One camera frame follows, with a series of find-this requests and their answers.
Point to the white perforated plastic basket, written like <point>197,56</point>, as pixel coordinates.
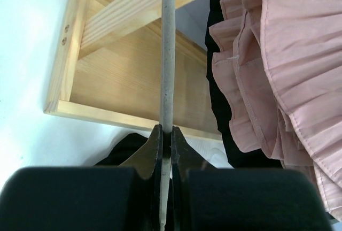
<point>213,151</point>

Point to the wooden clothes rack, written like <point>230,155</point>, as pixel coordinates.
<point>108,63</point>

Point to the pink pleated skirt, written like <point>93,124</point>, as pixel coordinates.
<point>279,68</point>

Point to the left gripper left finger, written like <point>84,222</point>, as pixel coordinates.
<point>147,161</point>

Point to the large black skirt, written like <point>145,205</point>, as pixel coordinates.
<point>221,108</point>

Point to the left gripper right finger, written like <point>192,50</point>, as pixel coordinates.
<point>188,191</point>

